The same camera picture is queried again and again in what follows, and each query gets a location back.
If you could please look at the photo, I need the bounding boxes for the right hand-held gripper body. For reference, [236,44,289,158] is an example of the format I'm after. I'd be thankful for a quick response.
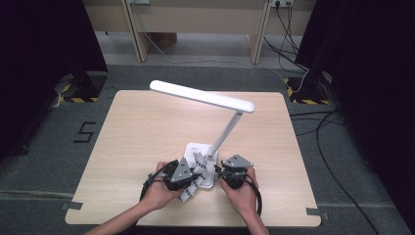
[221,154,254,190]

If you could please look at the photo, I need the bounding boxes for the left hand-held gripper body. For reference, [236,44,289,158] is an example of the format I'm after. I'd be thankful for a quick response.
[163,157,197,192]

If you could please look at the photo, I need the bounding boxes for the white desk lamp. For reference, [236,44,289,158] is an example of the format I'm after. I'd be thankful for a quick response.
[149,79,256,190]

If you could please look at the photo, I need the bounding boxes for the person's right hand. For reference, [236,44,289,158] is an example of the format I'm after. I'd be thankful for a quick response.
[218,166,258,218]

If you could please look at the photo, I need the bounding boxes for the person's left hand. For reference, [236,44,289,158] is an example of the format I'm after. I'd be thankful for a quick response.
[140,160,185,212]

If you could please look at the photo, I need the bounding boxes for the grey tape piece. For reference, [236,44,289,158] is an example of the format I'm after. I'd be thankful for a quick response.
[61,201,84,212]
[305,208,330,220]

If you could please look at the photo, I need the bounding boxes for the stand base with striped tape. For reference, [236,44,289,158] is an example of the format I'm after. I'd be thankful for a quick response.
[283,76,331,106]
[53,71,109,104]

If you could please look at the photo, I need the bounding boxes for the brown cardboard box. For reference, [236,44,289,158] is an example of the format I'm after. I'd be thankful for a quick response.
[148,32,178,50]

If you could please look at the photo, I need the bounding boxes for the black curtain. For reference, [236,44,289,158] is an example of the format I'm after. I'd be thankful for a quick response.
[295,0,415,224]
[0,0,109,162]

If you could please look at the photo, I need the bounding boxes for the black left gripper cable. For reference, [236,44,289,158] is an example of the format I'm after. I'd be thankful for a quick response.
[140,160,179,202]

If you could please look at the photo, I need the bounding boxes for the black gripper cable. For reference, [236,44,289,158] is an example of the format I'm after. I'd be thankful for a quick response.
[244,175,264,217]
[140,160,179,202]

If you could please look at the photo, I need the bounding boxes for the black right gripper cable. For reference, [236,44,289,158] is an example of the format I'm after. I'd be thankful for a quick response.
[244,175,264,217]

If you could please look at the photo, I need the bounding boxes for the black floor cables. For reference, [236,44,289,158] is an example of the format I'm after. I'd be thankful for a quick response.
[289,109,382,235]

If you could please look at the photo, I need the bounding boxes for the white floor cable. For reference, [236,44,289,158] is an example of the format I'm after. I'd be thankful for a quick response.
[143,32,290,84]

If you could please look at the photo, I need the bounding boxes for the black cables from socket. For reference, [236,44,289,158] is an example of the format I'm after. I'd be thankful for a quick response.
[263,2,310,72]

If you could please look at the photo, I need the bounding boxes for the white wall socket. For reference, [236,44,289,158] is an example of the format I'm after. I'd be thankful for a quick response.
[270,0,295,8]

